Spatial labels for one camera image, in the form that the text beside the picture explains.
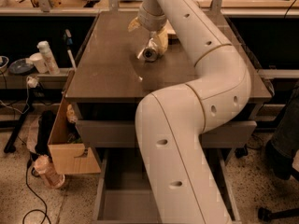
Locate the person leg in jeans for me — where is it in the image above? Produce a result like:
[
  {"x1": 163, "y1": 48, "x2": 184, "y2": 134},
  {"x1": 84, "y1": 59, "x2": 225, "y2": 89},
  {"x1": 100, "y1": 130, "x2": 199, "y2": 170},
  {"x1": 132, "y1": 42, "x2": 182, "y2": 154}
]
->
[{"x1": 265, "y1": 87, "x2": 299, "y2": 180}]

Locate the white spray bottle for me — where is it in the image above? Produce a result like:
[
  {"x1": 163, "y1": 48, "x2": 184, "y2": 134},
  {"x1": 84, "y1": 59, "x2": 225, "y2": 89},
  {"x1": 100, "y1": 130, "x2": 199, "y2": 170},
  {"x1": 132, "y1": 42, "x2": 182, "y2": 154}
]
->
[{"x1": 37, "y1": 41, "x2": 60, "y2": 75}]

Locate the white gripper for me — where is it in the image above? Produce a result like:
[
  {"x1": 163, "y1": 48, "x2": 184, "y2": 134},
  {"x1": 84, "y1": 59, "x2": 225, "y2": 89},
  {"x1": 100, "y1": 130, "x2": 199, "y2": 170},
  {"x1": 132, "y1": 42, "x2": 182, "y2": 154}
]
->
[{"x1": 128, "y1": 0, "x2": 168, "y2": 55}]

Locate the silver redbull can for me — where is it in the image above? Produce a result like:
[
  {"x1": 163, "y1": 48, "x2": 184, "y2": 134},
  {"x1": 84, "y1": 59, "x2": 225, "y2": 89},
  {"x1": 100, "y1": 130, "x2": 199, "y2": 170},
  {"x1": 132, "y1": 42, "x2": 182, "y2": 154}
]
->
[{"x1": 136, "y1": 38, "x2": 159, "y2": 63}]

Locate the grey upper drawer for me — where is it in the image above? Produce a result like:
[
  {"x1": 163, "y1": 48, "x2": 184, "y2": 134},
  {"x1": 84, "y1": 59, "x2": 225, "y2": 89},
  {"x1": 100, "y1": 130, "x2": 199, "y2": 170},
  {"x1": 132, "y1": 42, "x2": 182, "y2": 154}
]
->
[{"x1": 76, "y1": 103, "x2": 257, "y2": 148}]

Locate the black floor cable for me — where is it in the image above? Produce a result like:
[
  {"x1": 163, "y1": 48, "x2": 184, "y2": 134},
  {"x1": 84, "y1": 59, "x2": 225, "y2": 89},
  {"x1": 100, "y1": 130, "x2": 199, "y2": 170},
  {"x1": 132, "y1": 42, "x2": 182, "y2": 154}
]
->
[{"x1": 21, "y1": 159, "x2": 52, "y2": 224}]

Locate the white power adapter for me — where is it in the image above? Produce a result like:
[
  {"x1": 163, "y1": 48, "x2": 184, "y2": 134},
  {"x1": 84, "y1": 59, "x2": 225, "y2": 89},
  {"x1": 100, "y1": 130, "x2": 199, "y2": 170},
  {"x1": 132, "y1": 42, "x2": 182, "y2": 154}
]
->
[{"x1": 27, "y1": 77, "x2": 38, "y2": 88}]

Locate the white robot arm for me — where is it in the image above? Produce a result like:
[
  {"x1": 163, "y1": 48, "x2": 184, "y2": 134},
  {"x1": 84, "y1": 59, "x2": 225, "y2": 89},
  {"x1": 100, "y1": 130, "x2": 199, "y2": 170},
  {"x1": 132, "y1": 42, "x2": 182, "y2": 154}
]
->
[{"x1": 135, "y1": 0, "x2": 251, "y2": 224}]

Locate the white paper cup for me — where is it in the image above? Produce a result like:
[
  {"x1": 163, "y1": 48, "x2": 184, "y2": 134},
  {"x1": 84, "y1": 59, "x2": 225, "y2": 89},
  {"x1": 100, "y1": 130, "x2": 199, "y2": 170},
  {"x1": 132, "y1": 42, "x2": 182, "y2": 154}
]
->
[{"x1": 29, "y1": 52, "x2": 48, "y2": 74}]

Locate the white paper bowl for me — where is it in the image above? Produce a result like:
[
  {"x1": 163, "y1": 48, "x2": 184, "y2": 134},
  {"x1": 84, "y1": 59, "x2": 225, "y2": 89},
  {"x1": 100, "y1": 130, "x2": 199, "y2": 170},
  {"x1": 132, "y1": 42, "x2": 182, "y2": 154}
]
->
[{"x1": 165, "y1": 21, "x2": 178, "y2": 39}]

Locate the black chair base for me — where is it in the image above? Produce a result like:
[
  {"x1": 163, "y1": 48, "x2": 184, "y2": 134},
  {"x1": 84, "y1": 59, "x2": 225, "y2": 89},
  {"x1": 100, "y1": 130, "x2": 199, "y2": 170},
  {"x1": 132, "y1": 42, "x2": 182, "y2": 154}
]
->
[{"x1": 258, "y1": 168, "x2": 299, "y2": 222}]

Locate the small bowl at edge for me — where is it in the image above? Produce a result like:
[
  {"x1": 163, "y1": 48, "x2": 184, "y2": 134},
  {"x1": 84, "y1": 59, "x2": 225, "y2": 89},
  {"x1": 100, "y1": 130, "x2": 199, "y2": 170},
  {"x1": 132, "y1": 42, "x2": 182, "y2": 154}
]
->
[{"x1": 0, "y1": 56, "x2": 9, "y2": 73}]

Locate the dark blue plate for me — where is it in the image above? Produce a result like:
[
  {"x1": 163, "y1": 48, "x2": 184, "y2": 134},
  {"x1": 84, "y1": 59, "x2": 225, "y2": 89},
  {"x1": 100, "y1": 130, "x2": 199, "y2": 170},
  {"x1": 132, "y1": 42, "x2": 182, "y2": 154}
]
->
[{"x1": 8, "y1": 58, "x2": 35, "y2": 76}]

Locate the grey open middle drawer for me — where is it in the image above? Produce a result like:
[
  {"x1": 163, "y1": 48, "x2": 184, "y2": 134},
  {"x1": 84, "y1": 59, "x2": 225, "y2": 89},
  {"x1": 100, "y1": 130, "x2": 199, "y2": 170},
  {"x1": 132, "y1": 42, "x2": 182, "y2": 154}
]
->
[{"x1": 92, "y1": 147, "x2": 242, "y2": 224}]

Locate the cardboard box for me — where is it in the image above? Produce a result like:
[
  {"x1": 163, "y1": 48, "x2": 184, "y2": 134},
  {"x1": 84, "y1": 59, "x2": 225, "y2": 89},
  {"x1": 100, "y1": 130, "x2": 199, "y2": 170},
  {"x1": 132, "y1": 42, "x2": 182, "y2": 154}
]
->
[{"x1": 48, "y1": 70, "x2": 101, "y2": 175}]

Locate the black table leg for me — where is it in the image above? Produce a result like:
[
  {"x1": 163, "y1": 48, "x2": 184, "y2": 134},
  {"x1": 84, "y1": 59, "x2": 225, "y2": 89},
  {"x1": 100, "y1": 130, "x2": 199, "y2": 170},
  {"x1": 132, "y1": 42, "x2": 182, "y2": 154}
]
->
[{"x1": 1, "y1": 98, "x2": 34, "y2": 153}]

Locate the clear plastic bottle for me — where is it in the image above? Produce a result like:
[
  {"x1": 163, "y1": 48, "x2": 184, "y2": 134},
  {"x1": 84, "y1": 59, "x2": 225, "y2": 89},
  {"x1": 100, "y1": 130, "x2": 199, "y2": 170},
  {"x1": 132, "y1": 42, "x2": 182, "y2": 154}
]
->
[{"x1": 34, "y1": 155, "x2": 65, "y2": 189}]

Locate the grey drawer cabinet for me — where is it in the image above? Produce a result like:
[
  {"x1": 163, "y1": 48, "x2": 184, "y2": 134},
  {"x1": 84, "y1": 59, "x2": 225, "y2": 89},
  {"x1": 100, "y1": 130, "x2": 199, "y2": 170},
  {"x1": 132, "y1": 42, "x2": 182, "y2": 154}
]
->
[{"x1": 66, "y1": 10, "x2": 269, "y2": 224}]

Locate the blue handled brush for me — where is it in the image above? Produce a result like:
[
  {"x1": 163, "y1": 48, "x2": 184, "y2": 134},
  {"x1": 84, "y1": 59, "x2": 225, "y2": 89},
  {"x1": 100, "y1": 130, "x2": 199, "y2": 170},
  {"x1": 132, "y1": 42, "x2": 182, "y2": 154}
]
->
[{"x1": 64, "y1": 29, "x2": 77, "y2": 70}]

